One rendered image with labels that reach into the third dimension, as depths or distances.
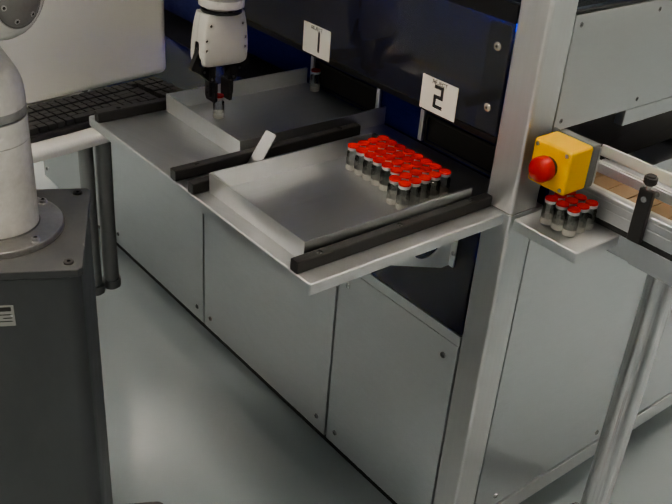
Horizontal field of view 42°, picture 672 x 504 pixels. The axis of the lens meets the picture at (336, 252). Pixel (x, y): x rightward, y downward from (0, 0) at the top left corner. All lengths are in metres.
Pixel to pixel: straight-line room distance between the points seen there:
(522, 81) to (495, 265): 0.32
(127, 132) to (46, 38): 0.41
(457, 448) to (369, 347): 0.28
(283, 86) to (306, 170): 0.41
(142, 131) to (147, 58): 0.51
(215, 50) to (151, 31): 0.51
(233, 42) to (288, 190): 0.34
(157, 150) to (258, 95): 0.34
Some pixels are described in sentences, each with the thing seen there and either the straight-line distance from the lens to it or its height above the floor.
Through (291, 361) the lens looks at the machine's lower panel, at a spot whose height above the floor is 0.22.
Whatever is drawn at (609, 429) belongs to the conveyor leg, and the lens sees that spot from 1.69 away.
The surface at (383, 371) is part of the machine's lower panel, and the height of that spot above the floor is 0.40.
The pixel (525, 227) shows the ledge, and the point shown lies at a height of 0.88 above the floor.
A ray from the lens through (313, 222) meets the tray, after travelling 1.37.
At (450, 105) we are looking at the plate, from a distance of 1.51.
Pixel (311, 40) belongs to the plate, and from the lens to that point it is 1.77.
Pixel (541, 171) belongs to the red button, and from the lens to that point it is 1.36.
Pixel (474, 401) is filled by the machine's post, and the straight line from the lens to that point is 1.68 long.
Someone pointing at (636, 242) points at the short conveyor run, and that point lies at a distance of 1.45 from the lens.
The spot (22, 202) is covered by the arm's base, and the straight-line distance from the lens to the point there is 1.36.
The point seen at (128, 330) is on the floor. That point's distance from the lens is 2.65.
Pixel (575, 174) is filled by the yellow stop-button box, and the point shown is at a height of 0.99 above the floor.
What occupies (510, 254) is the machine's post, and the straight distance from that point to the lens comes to 1.51.
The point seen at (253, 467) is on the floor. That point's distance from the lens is 2.20.
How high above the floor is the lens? 1.54
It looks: 31 degrees down
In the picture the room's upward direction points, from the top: 5 degrees clockwise
